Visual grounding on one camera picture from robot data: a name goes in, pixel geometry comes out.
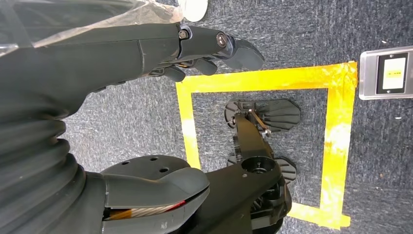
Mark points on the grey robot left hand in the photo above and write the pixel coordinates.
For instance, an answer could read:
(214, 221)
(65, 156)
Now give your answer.
(96, 55)

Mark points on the bystander's foot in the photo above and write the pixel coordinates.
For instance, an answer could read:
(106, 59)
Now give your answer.
(193, 9)

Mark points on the yellow floor tape square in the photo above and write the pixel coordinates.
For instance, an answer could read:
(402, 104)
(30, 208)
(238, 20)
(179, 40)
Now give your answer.
(258, 79)

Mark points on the black robot foot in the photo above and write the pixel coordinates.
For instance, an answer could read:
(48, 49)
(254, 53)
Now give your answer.
(280, 113)

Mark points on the black robot leg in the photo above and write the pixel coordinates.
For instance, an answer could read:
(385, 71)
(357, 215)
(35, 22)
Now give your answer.
(232, 193)

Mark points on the silver floor socket box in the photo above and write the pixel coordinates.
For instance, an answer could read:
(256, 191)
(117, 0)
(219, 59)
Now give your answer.
(367, 74)

